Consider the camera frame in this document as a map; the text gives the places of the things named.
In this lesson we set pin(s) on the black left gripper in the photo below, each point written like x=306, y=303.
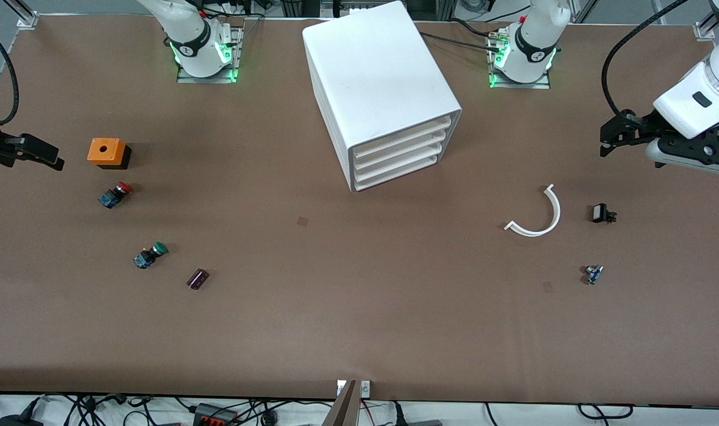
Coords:
x=642, y=126

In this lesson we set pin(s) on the white plastic drawer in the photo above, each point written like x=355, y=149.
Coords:
x=401, y=138
x=401, y=149
x=398, y=173
x=401, y=161

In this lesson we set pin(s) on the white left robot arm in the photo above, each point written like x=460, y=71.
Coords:
x=534, y=53

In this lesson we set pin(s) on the red push button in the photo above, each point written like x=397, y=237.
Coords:
x=116, y=195

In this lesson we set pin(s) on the green push button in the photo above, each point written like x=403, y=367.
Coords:
x=151, y=255

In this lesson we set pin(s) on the white drawer cabinet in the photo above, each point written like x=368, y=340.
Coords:
x=374, y=77

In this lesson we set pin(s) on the orange box with hole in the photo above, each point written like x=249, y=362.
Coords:
x=104, y=150

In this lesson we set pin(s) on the white curved plastic strip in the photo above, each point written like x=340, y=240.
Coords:
x=553, y=216

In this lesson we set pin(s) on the small blue potentiometer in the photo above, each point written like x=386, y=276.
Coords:
x=593, y=274

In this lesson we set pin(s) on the purple cylindrical capacitor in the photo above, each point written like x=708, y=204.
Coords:
x=197, y=279

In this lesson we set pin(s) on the black orange power strip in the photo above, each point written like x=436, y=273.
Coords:
x=214, y=414

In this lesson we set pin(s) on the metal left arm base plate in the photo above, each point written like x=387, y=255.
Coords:
x=543, y=84

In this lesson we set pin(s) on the small black switch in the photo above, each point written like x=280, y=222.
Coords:
x=602, y=213

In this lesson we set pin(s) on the aluminium frame corner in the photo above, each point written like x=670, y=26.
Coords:
x=27, y=18
x=707, y=26

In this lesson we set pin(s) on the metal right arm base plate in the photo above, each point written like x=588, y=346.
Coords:
x=236, y=65

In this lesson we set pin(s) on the white metal bracket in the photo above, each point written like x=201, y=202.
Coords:
x=365, y=388

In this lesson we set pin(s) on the brown wooden post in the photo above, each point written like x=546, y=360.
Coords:
x=343, y=408

